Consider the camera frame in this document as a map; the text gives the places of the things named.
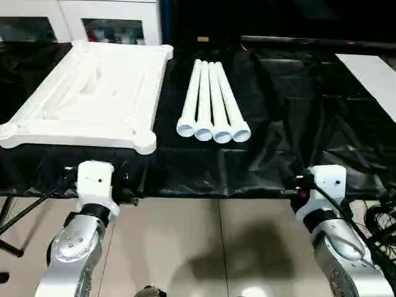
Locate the dark robot waist part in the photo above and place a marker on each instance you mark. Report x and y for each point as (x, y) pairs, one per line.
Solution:
(151, 291)

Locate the white glass door cabinet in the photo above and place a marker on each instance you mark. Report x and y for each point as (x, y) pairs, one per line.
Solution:
(71, 12)

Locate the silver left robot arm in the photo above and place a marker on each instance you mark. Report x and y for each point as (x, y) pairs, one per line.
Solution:
(71, 241)

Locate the black mat cover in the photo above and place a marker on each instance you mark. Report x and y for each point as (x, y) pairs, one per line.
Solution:
(278, 92)

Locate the black folding stand frame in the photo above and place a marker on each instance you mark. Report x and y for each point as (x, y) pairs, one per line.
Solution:
(12, 249)

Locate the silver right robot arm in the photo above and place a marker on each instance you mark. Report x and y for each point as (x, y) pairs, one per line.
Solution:
(340, 247)

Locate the white plastic table top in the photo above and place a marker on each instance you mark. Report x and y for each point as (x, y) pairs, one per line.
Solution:
(92, 92)

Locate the small tan block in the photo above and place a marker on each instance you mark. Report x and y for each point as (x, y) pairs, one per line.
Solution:
(202, 39)

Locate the white plastic table leg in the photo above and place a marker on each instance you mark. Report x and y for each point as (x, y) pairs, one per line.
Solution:
(217, 99)
(230, 99)
(190, 99)
(203, 99)

